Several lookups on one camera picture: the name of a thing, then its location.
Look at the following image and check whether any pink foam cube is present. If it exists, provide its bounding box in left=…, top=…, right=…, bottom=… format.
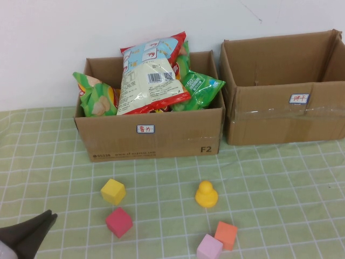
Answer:
left=196, top=233, right=224, bottom=259

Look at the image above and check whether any large taped cardboard box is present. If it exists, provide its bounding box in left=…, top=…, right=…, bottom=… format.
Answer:
left=219, top=29, right=345, bottom=146

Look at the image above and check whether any red white shrimp cracker bag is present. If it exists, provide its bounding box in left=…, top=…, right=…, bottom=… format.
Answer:
left=116, top=31, right=191, bottom=116

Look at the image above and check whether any green cucumber Lay's chip bag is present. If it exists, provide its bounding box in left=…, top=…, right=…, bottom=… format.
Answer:
left=170, top=40, right=226, bottom=112

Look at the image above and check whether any red foam cube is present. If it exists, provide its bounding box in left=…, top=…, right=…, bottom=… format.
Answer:
left=105, top=207, right=134, bottom=239

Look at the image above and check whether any orange foam cube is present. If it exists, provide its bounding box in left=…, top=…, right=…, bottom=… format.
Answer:
left=215, top=221, right=238, bottom=251

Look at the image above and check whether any green checked tablecloth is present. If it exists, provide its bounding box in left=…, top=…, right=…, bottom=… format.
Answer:
left=0, top=106, right=345, bottom=259

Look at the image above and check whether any yellow foam cube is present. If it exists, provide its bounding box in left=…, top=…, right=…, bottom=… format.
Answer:
left=100, top=178, right=127, bottom=206

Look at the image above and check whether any cardboard box with F2 print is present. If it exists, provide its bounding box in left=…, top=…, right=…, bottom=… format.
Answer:
left=73, top=50, right=226, bottom=163

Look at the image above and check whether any pale left gripper body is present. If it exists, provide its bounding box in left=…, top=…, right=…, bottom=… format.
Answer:
left=0, top=240, right=18, bottom=259

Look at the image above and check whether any yellow rubber duck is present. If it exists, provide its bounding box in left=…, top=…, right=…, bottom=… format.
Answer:
left=195, top=180, right=219, bottom=208

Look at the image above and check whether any orange Cheetos snack bag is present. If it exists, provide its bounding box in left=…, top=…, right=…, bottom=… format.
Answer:
left=147, top=105, right=173, bottom=113

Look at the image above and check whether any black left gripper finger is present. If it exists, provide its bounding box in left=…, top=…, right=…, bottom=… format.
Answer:
left=13, top=214, right=58, bottom=259
left=0, top=209, right=53, bottom=246

